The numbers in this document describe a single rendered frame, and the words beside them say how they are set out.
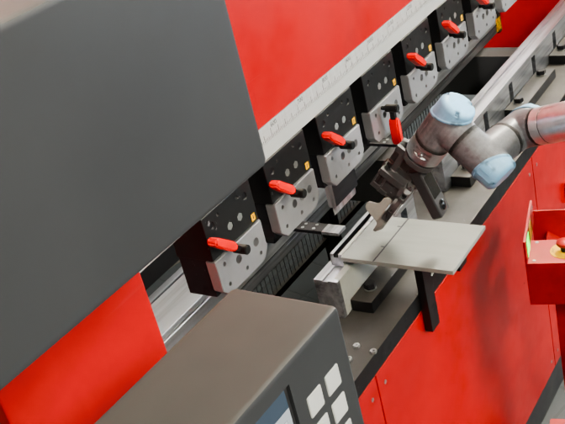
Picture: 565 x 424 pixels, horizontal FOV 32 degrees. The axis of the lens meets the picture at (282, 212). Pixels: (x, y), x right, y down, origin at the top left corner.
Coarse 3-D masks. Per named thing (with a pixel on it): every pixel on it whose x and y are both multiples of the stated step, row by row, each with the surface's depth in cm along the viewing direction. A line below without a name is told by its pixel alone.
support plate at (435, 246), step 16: (400, 224) 217; (416, 224) 215; (432, 224) 214; (448, 224) 212; (464, 224) 211; (368, 240) 214; (384, 240) 212; (400, 240) 211; (416, 240) 209; (432, 240) 208; (448, 240) 206; (464, 240) 205; (352, 256) 210; (368, 256) 208; (384, 256) 207; (400, 256) 205; (416, 256) 204; (432, 256) 202; (448, 256) 201; (464, 256) 200; (432, 272) 199; (448, 272) 196
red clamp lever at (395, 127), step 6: (384, 108) 213; (390, 108) 213; (396, 108) 212; (390, 114) 214; (390, 120) 214; (396, 120) 214; (390, 126) 215; (396, 126) 214; (396, 132) 215; (396, 138) 216; (402, 138) 216; (396, 144) 217
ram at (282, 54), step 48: (240, 0) 169; (288, 0) 182; (336, 0) 196; (384, 0) 213; (432, 0) 233; (240, 48) 170; (288, 48) 183; (336, 48) 198; (384, 48) 215; (288, 96) 184; (336, 96) 199
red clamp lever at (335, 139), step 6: (324, 132) 191; (330, 132) 191; (324, 138) 191; (330, 138) 191; (336, 138) 192; (342, 138) 194; (336, 144) 194; (342, 144) 195; (348, 144) 197; (354, 144) 198
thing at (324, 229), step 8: (304, 224) 226; (312, 224) 225; (320, 224) 224; (328, 224) 223; (304, 232) 224; (312, 232) 223; (320, 232) 221; (328, 232) 220; (336, 232) 219; (272, 240) 224
